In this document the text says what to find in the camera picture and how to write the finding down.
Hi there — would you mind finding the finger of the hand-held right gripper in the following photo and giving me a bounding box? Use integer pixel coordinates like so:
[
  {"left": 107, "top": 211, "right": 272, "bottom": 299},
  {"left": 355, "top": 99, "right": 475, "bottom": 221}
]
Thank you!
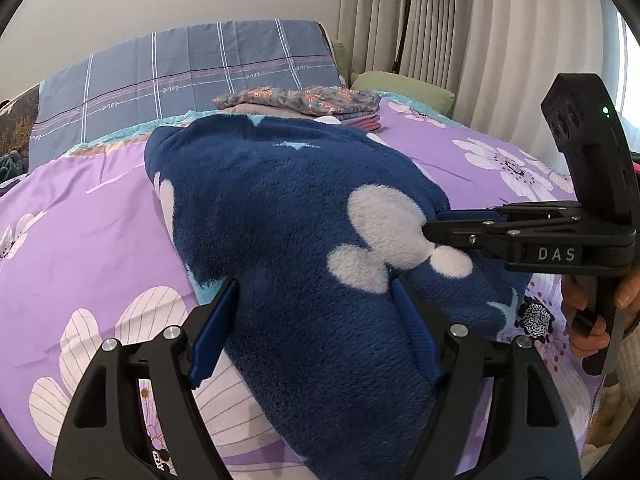
[
  {"left": 436, "top": 201, "right": 588, "bottom": 226},
  {"left": 421, "top": 215, "right": 583, "bottom": 256}
]

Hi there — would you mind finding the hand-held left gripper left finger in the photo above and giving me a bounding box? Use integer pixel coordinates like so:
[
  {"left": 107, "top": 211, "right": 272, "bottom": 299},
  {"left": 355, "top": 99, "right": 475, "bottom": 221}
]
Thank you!
[{"left": 51, "top": 277, "right": 241, "bottom": 480}]

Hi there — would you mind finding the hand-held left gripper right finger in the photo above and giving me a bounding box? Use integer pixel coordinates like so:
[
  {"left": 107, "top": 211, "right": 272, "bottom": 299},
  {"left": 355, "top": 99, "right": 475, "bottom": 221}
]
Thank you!
[{"left": 391, "top": 277, "right": 583, "bottom": 480}]

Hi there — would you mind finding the blue fleece star-print jacket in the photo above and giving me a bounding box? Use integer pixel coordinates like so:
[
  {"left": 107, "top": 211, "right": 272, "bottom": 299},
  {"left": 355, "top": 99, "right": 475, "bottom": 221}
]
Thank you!
[{"left": 144, "top": 114, "right": 531, "bottom": 480}]

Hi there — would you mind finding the person's right hand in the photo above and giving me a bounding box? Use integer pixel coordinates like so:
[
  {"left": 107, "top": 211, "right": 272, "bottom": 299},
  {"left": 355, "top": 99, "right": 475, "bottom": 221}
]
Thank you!
[{"left": 560, "top": 272, "right": 640, "bottom": 361}]

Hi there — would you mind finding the green pillow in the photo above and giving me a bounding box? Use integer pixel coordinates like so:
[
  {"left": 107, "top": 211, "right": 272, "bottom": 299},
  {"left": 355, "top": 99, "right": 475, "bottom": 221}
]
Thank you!
[
  {"left": 350, "top": 71, "right": 456, "bottom": 118},
  {"left": 331, "top": 40, "right": 353, "bottom": 86}
]

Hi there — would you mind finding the white pleated curtain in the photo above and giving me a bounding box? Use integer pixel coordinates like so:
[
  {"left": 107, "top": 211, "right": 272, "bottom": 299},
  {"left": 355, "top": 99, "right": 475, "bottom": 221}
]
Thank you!
[{"left": 337, "top": 0, "right": 640, "bottom": 201}]

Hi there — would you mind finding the purple floral bedsheet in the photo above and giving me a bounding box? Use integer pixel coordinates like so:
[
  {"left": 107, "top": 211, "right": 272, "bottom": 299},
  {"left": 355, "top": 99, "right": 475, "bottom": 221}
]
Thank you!
[{"left": 0, "top": 87, "right": 608, "bottom": 480}]

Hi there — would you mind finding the folded floral garment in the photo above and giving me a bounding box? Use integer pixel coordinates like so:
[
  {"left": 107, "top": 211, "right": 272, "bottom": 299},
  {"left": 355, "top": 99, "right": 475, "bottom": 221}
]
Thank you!
[{"left": 212, "top": 85, "right": 382, "bottom": 117}]

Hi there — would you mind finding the folded beige garment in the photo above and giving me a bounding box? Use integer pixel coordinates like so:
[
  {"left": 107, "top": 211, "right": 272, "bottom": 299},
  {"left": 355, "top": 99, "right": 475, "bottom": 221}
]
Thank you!
[{"left": 222, "top": 102, "right": 321, "bottom": 120}]

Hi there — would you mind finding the blue plaid pillow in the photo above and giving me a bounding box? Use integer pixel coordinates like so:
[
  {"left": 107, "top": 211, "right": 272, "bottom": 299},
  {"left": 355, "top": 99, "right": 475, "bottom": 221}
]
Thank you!
[{"left": 27, "top": 19, "right": 346, "bottom": 158}]

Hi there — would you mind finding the dark teal blanket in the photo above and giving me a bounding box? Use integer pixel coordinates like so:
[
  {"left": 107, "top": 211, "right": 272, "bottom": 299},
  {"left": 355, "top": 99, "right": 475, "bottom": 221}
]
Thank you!
[{"left": 0, "top": 152, "right": 31, "bottom": 183}]

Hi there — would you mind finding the dark coral-print bedspread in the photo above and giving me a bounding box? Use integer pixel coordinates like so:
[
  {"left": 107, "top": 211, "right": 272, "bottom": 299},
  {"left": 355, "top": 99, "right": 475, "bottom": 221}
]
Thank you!
[{"left": 0, "top": 85, "right": 41, "bottom": 161}]

